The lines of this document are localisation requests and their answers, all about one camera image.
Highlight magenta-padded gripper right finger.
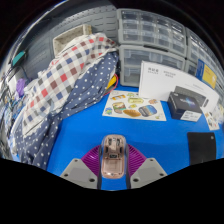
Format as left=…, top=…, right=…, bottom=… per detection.
left=125, top=143, right=168, bottom=190

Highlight pink transparent computer mouse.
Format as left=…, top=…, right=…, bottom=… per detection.
left=100, top=134, right=130, bottom=180

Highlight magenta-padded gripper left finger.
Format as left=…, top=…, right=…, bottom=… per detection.
left=59, top=143, right=103, bottom=190

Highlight white wicker basket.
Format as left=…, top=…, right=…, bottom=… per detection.
left=52, top=24, right=93, bottom=56

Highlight black mouse pad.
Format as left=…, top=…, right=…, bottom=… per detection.
left=186, top=131, right=217, bottom=165

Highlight yellow and blue box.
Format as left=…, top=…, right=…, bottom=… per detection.
left=194, top=59, right=218, bottom=89

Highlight sticker sheet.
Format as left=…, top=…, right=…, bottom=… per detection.
left=101, top=89, right=167, bottom=122
left=203, top=111, right=221, bottom=132

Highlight teal object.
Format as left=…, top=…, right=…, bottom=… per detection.
left=11, top=49, right=28, bottom=67

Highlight small black box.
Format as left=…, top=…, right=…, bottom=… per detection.
left=167, top=91, right=203, bottom=123

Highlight navy polka dot cloth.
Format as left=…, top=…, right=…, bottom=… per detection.
left=13, top=51, right=120, bottom=171

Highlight white keyboard box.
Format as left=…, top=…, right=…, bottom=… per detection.
left=138, top=60, right=220, bottom=109

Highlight red blue plaid cloth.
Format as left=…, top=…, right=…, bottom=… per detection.
left=21, top=32, right=118, bottom=138

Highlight yellow and red object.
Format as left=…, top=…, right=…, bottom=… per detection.
left=105, top=73, right=120, bottom=97

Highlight purple object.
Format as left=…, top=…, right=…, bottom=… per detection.
left=15, top=78, right=28, bottom=98

